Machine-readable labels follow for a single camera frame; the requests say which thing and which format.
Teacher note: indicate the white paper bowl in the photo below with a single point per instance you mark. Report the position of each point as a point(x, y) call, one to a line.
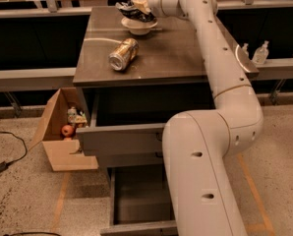
point(137, 27)

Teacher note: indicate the open grey drawer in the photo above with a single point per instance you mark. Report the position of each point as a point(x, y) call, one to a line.
point(140, 203)
point(126, 120)

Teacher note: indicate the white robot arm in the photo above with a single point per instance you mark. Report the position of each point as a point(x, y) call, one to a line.
point(194, 142)

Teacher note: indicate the grey metal rail shelf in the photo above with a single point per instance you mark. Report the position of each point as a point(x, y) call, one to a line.
point(36, 79)

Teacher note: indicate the closed middle grey drawer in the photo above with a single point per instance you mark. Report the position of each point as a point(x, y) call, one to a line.
point(123, 160)

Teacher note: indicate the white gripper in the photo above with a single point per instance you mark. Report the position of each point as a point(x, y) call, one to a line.
point(161, 8)

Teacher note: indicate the open top grey drawer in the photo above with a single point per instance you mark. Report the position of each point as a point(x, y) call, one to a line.
point(126, 120)

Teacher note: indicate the crushed golden soda can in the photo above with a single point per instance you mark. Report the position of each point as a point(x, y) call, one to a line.
point(125, 52)

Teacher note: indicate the small snack package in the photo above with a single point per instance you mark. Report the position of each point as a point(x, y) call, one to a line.
point(76, 118)

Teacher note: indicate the clear sanitizer bottle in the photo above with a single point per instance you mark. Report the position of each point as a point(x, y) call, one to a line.
point(261, 54)

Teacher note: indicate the red apple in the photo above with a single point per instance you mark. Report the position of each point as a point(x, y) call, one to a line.
point(67, 131)

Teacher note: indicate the open bottom grey drawer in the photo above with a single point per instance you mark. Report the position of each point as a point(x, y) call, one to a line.
point(140, 203)

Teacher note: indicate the grey drawer cabinet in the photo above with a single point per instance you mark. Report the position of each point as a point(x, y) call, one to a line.
point(169, 55)

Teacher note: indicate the cardboard box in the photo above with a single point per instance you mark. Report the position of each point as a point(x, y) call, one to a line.
point(64, 154)

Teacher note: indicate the small clear pump bottle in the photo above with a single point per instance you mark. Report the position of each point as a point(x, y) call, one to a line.
point(245, 48)

